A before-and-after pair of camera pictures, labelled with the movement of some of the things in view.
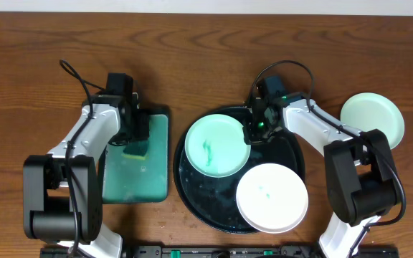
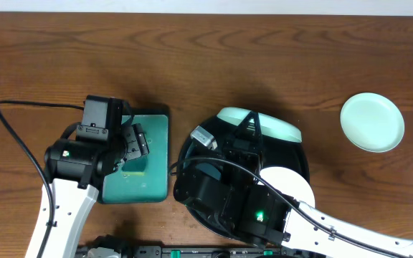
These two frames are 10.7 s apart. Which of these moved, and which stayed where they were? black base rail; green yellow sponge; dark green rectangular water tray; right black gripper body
Moved: right black gripper body; green yellow sponge
Stayed: dark green rectangular water tray; black base rail
